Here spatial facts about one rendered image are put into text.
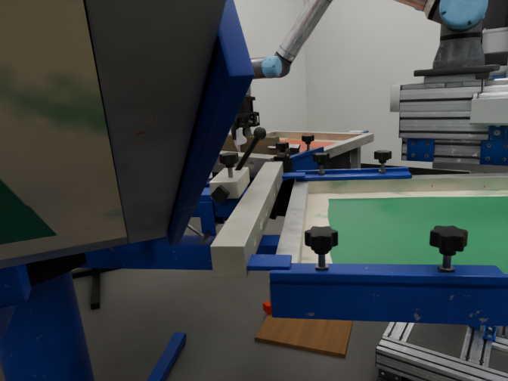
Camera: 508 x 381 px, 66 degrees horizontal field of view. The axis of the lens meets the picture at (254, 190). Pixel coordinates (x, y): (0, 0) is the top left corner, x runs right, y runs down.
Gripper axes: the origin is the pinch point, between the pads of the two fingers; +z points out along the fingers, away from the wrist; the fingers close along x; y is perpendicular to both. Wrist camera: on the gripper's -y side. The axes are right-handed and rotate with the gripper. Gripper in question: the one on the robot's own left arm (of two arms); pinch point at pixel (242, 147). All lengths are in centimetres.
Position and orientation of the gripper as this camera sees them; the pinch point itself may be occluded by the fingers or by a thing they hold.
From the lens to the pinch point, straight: 155.5
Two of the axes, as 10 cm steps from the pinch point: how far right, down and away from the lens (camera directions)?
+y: 7.7, 1.2, -6.3
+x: 6.3, -2.5, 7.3
